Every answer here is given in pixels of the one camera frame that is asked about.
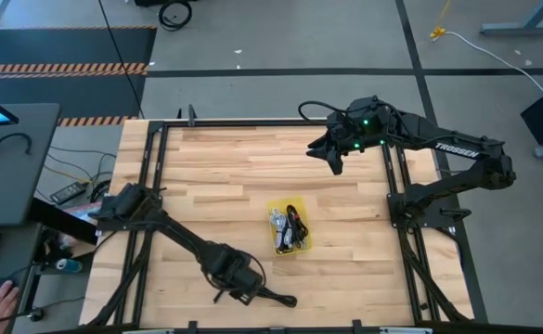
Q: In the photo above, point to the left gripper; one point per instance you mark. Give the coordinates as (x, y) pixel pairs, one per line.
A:
(245, 280)

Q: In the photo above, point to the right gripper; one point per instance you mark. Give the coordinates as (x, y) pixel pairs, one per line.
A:
(345, 132)

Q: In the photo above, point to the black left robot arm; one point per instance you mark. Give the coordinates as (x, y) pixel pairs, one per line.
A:
(183, 234)

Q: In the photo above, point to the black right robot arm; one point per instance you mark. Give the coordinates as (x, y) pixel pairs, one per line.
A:
(456, 150)

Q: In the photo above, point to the black table clamp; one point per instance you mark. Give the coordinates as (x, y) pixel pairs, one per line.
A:
(192, 116)
(357, 326)
(192, 327)

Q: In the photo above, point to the yellow plastic tray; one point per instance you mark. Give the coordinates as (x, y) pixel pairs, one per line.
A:
(273, 204)

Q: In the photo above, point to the white bar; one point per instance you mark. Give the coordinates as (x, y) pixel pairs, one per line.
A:
(150, 331)
(405, 330)

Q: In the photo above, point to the blue bottle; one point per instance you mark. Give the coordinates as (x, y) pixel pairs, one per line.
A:
(69, 265)

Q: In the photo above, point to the black power adapter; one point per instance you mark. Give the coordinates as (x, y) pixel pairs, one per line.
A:
(67, 192)

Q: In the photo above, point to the black round plug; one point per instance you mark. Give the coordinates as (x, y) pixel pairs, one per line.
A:
(35, 315)

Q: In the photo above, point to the workbench with grey legs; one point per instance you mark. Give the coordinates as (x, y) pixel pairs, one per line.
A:
(521, 29)

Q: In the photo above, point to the dark keyboard desk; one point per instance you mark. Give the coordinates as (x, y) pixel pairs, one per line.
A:
(11, 250)

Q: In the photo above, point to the dark grey desk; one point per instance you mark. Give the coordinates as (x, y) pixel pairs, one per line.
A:
(16, 176)

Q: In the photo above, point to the hazard-striped floor mat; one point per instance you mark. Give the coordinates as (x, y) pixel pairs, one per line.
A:
(67, 46)

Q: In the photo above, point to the black aluminium table frame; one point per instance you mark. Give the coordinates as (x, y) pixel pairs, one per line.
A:
(252, 122)

